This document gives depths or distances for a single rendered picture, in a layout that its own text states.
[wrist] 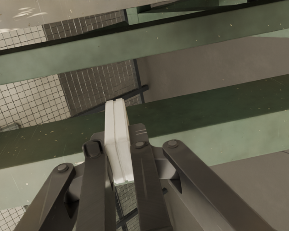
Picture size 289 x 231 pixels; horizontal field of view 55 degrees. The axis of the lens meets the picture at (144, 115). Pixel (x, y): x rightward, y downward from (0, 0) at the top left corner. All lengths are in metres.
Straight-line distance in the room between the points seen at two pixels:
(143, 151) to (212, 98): 0.26
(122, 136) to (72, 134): 0.22
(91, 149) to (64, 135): 0.22
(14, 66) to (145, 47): 0.18
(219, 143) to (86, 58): 0.21
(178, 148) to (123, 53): 0.26
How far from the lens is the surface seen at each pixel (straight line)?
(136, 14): 1.42
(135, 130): 0.19
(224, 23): 0.41
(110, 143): 0.16
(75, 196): 0.17
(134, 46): 0.39
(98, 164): 0.15
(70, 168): 0.16
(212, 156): 0.36
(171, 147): 0.15
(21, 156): 0.37
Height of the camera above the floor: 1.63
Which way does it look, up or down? 31 degrees down
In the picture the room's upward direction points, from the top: 117 degrees counter-clockwise
